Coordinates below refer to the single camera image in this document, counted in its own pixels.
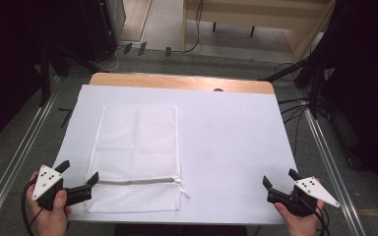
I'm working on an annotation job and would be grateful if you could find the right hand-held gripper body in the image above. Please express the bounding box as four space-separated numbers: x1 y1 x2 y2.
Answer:
267 177 341 218

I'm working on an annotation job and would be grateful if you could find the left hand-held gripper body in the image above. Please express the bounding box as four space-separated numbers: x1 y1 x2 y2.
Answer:
31 165 93 211

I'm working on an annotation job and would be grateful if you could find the white mesh laundry bag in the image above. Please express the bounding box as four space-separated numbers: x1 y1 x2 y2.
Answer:
84 104 191 214

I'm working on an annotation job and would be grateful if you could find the person's left hand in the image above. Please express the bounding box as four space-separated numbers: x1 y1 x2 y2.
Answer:
26 171 73 236

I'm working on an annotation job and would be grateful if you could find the person's right hand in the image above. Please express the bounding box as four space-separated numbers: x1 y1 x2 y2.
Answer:
274 200 325 236

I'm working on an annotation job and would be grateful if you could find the white table cover sheet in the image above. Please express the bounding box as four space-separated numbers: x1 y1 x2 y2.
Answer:
52 84 298 226

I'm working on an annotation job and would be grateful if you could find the black metal stand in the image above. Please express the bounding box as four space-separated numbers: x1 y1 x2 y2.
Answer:
308 60 325 120
38 45 52 107

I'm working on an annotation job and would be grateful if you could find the black curtain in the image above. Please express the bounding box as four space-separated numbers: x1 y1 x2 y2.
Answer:
0 0 90 153
308 0 378 205

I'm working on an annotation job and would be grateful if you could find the dark equipment cabinet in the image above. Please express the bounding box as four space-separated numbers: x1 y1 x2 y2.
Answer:
78 0 126 63

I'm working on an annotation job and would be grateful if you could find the light wooden platform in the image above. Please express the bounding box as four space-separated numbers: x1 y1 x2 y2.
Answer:
182 0 338 63

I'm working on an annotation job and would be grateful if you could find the metal floor rail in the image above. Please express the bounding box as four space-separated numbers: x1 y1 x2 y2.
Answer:
303 106 367 236
0 94 62 232

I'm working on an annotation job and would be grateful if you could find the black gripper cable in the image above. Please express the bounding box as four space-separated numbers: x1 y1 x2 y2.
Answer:
21 178 44 236
308 196 332 236

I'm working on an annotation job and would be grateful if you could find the black floor cables bundle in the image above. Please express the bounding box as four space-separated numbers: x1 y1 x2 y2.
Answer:
277 96 311 158

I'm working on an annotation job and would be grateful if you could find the black floor cable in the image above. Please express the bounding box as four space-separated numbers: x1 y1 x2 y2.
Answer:
170 0 205 55

